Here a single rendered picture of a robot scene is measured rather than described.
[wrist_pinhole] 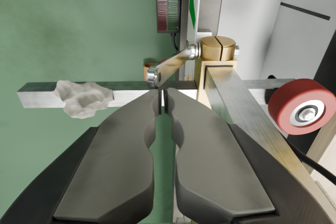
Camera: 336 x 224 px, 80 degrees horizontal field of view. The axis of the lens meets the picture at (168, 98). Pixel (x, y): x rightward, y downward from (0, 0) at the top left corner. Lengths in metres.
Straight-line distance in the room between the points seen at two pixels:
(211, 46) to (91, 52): 1.04
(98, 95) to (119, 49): 0.91
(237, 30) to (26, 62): 1.20
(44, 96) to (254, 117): 0.29
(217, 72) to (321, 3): 0.26
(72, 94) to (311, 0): 0.45
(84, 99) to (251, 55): 0.43
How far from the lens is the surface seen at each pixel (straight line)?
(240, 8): 0.54
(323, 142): 0.43
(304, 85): 0.33
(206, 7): 0.44
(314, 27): 0.47
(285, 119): 0.33
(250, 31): 0.56
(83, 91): 0.31
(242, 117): 0.19
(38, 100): 0.36
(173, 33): 0.45
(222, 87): 0.24
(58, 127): 1.66
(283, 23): 0.55
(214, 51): 0.28
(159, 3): 0.42
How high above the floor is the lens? 1.12
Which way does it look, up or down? 57 degrees down
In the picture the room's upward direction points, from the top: 176 degrees clockwise
